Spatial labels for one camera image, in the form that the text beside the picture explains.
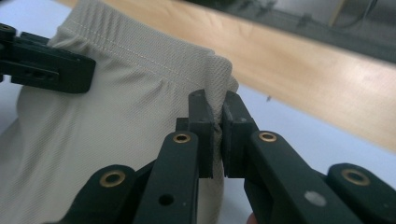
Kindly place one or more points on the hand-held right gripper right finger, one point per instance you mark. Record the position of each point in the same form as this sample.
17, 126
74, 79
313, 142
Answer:
236, 137

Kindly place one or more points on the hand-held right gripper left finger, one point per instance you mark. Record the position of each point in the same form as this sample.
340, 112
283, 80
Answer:
200, 137

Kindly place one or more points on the beige pants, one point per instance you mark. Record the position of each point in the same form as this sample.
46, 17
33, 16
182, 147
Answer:
109, 124

